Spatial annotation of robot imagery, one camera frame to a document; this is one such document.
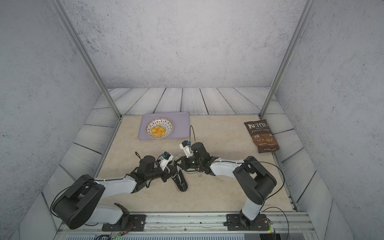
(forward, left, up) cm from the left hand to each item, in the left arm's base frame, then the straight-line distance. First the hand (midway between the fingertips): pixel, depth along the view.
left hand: (178, 170), depth 85 cm
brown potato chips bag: (+29, -57, -4) cm, 64 cm away
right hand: (+2, +1, +4) cm, 4 cm away
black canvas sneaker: (-5, -1, -4) cm, 7 cm away
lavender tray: (+44, +1, -5) cm, 44 cm away
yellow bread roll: (+31, +16, -3) cm, 35 cm away
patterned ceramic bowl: (+40, +12, -5) cm, 42 cm away
